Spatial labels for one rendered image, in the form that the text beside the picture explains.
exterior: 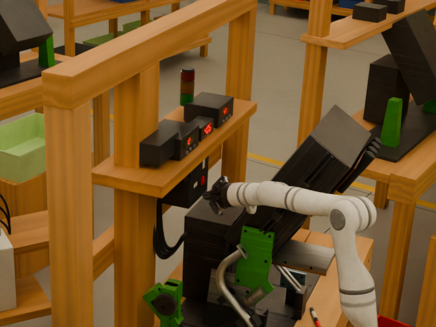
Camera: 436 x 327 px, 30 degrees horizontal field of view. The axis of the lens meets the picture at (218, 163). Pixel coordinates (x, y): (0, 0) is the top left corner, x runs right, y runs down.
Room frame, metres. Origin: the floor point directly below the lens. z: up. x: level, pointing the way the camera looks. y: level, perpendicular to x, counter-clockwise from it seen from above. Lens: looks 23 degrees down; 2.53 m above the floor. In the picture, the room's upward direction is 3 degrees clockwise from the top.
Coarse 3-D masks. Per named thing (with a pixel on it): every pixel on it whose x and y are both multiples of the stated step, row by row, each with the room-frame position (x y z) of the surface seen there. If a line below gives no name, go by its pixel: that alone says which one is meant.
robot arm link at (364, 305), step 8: (344, 296) 1.78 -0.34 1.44; (352, 296) 1.76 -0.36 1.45; (360, 296) 1.76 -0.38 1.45; (368, 296) 1.77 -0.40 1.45; (344, 304) 1.77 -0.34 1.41; (352, 304) 1.76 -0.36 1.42; (360, 304) 1.76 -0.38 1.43; (368, 304) 1.76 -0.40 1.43; (344, 312) 1.78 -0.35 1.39; (352, 312) 1.76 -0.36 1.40; (360, 312) 1.75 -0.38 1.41; (368, 312) 1.76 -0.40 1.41; (352, 320) 1.76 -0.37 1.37; (360, 320) 1.75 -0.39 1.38; (368, 320) 1.75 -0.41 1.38; (376, 320) 1.77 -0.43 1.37
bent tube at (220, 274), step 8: (240, 248) 2.40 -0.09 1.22; (232, 256) 2.41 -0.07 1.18; (240, 256) 2.40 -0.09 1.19; (248, 256) 2.41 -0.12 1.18; (224, 264) 2.41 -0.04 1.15; (216, 272) 2.42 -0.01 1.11; (224, 272) 2.41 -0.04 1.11; (216, 280) 2.40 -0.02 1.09; (224, 288) 2.39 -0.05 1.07; (224, 296) 2.38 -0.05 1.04; (232, 296) 2.38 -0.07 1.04; (232, 304) 2.36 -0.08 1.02; (240, 304) 2.37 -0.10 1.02; (240, 312) 2.34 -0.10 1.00; (248, 320) 2.33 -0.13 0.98
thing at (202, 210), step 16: (192, 208) 2.64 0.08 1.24; (208, 208) 2.65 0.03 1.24; (240, 208) 2.67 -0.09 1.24; (192, 224) 2.57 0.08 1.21; (208, 224) 2.55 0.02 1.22; (224, 224) 2.53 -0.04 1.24; (192, 240) 2.57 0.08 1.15; (208, 240) 2.55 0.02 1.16; (224, 240) 2.53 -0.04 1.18; (192, 256) 2.57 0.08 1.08; (208, 256) 2.55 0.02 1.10; (224, 256) 2.53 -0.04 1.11; (192, 272) 2.57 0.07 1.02; (208, 272) 2.55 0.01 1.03; (192, 288) 2.57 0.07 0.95; (208, 288) 2.54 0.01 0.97
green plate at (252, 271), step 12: (252, 228) 2.45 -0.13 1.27; (240, 240) 2.45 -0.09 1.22; (252, 240) 2.44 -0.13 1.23; (264, 240) 2.43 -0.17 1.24; (252, 252) 2.43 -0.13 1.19; (264, 252) 2.41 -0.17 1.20; (240, 264) 2.43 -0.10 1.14; (252, 264) 2.41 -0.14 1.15; (264, 264) 2.40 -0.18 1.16; (240, 276) 2.41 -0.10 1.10; (252, 276) 2.40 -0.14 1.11; (264, 276) 2.39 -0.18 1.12; (252, 288) 2.39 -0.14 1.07
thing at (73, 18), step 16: (64, 0) 7.32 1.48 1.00; (80, 0) 8.09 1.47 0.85; (96, 0) 8.13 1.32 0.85; (112, 0) 8.13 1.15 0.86; (128, 0) 8.13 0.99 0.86; (144, 0) 8.27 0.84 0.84; (160, 0) 8.43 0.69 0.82; (176, 0) 8.69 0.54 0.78; (64, 16) 7.32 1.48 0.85; (80, 16) 7.43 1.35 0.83; (96, 16) 7.55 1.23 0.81; (112, 16) 7.76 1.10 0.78; (144, 16) 8.30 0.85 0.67; (160, 16) 9.20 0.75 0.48; (64, 32) 7.32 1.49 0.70; (112, 32) 8.49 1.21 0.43; (64, 48) 7.87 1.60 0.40; (80, 48) 7.97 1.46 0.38; (192, 48) 8.98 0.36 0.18
